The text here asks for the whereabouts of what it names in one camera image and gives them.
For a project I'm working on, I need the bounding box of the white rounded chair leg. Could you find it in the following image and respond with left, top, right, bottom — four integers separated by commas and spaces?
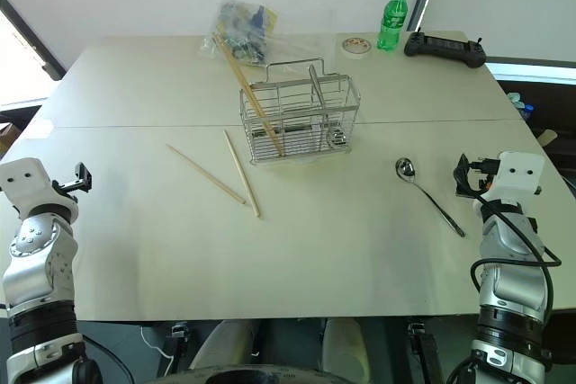
320, 317, 371, 384
187, 317, 256, 372

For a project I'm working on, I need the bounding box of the silver metal spoon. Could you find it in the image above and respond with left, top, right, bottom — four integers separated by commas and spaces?
394, 156, 467, 239

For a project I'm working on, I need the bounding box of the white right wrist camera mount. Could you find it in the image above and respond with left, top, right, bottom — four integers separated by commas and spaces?
484, 149, 546, 205

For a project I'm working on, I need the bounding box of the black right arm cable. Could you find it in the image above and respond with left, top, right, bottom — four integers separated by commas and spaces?
469, 192, 563, 329

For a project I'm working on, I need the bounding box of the black table leg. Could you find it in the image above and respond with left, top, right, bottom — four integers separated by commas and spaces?
164, 321, 192, 377
405, 319, 446, 384

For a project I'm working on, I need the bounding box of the wooden chopstick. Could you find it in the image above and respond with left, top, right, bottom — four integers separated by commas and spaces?
216, 31, 286, 155
222, 129, 263, 219
165, 143, 248, 206
211, 33, 282, 156

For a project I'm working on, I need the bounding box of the green plastic soda bottle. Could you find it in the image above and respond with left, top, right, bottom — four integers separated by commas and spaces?
376, 0, 411, 54

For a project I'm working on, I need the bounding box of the white tape roll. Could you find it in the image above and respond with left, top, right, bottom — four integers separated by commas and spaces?
338, 35, 374, 62

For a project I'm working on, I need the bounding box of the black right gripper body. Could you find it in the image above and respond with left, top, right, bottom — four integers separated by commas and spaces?
466, 156, 501, 193

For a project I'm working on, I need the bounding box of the black remote controller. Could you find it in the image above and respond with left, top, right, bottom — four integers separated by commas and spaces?
402, 30, 489, 70

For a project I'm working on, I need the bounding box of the metal wire cutlery basket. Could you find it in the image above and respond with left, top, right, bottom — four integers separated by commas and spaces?
238, 57, 363, 166

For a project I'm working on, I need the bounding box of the clear plastic bag with items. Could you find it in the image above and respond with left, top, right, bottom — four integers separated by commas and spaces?
195, 0, 281, 68

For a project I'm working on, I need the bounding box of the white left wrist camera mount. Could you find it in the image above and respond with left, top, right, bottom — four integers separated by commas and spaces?
0, 157, 80, 219

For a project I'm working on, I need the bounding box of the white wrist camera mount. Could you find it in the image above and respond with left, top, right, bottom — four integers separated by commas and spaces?
0, 157, 80, 219
484, 149, 546, 205

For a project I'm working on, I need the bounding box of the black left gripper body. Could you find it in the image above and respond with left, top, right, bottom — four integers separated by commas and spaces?
50, 177, 85, 200

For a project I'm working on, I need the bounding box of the white cable under table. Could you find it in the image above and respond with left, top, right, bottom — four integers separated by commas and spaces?
139, 324, 176, 372

